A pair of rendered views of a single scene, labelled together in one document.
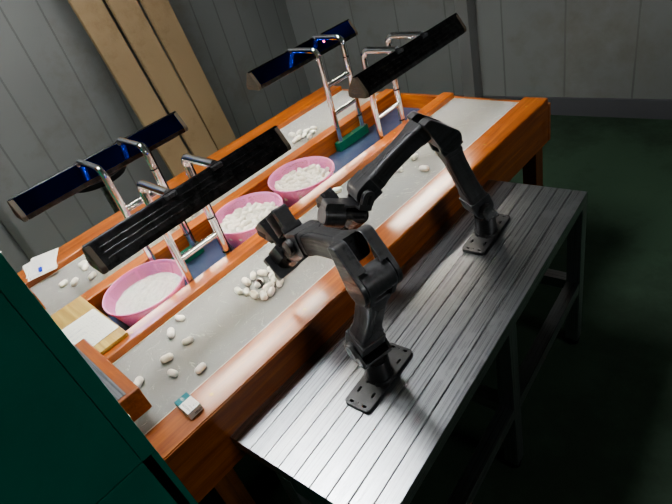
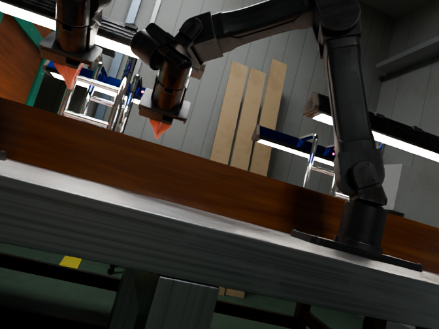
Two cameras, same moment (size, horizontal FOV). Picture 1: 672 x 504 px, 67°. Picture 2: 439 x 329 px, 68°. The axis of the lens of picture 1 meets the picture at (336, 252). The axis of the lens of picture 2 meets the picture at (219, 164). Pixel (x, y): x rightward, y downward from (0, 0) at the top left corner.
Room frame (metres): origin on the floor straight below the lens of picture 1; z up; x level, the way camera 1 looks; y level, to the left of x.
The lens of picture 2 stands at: (0.67, -0.47, 0.69)
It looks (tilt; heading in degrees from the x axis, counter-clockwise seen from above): 7 degrees up; 27
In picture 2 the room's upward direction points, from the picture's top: 15 degrees clockwise
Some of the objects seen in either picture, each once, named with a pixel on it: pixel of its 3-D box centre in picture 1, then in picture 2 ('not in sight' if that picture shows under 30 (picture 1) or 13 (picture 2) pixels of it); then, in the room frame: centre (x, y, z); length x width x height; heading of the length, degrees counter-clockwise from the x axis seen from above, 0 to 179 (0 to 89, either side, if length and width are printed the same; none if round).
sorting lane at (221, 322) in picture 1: (349, 215); not in sight; (1.46, -0.08, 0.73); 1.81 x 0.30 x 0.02; 128
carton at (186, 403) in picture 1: (188, 405); not in sight; (0.81, 0.42, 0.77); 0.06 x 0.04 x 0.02; 38
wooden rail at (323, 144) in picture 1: (257, 194); not in sight; (1.86, 0.23, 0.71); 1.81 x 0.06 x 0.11; 128
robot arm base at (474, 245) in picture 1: (485, 223); (360, 228); (1.23, -0.45, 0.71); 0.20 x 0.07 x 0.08; 133
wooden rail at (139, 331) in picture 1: (313, 210); not in sight; (1.60, 0.03, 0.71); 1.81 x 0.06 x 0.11; 128
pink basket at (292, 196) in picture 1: (304, 183); not in sight; (1.80, 0.04, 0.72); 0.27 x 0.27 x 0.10
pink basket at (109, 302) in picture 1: (150, 296); not in sight; (1.36, 0.61, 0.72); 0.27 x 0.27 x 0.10
